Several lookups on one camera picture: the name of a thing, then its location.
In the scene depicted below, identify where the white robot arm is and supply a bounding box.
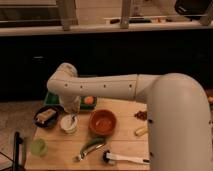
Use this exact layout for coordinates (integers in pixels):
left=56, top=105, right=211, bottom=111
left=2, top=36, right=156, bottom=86
left=47, top=63, right=213, bottom=171

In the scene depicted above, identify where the white paper cup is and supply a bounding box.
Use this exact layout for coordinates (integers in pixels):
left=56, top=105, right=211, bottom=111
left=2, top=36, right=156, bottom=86
left=60, top=115, right=77, bottom=134

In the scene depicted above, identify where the green plastic cup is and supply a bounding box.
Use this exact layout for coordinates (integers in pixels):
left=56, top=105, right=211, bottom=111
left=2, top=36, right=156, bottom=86
left=30, top=138, right=47, bottom=157

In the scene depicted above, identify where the black bowl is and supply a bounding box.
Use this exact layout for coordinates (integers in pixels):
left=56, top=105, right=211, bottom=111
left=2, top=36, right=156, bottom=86
left=33, top=106, right=60, bottom=129

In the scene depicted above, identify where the orange round fruit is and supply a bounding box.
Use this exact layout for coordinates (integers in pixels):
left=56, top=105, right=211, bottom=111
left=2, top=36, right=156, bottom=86
left=84, top=96, right=94, bottom=105

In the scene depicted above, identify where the green plastic tray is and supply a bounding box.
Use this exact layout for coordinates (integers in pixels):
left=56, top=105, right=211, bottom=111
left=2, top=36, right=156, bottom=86
left=43, top=74, right=100, bottom=110

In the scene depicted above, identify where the brown sponge block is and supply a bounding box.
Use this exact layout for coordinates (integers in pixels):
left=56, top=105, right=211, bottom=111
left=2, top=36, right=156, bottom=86
left=36, top=109, right=56, bottom=124

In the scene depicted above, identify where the orange bowl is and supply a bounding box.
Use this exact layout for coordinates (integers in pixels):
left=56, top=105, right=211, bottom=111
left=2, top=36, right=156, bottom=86
left=89, top=109, right=117, bottom=136

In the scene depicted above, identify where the green chili pepper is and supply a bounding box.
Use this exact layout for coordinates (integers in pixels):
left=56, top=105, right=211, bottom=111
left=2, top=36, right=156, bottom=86
left=80, top=137, right=106, bottom=152

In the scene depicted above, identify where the silver metal spoon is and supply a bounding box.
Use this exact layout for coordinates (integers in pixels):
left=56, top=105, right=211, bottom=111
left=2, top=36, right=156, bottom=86
left=73, top=143, right=106, bottom=162

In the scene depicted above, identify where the black stand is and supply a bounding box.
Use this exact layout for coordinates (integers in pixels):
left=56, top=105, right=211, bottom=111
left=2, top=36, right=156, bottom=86
left=12, top=132, right=23, bottom=171

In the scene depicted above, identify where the dark red grape bunch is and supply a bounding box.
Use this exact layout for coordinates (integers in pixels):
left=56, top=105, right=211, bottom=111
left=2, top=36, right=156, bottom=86
left=134, top=111, right=147, bottom=121

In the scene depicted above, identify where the white handled dish brush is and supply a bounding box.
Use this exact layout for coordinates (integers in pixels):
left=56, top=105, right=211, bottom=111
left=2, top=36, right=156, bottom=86
left=102, top=150, right=150, bottom=165

